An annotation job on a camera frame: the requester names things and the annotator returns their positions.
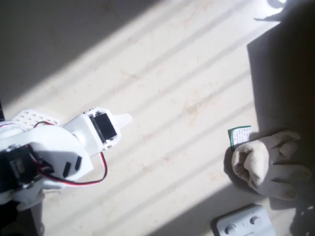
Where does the cream knitted work glove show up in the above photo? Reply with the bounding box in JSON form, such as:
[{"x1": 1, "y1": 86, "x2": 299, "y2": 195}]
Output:
[{"x1": 231, "y1": 131, "x2": 313, "y2": 200}]

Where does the green white paper label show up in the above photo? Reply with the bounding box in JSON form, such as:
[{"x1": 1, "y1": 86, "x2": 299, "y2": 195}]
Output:
[{"x1": 228, "y1": 125, "x2": 252, "y2": 151}]

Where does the white device with two knobs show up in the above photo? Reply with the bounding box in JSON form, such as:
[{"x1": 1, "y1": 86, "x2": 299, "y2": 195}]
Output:
[{"x1": 211, "y1": 204, "x2": 276, "y2": 236}]

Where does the red white black servo cable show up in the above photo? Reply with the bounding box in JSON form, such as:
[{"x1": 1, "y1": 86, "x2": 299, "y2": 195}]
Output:
[
  {"x1": 0, "y1": 121, "x2": 50, "y2": 130},
  {"x1": 36, "y1": 151, "x2": 108, "y2": 189}
]

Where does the white perforated base plate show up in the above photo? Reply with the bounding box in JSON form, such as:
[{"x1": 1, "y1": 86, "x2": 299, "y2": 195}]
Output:
[{"x1": 13, "y1": 108, "x2": 62, "y2": 128}]

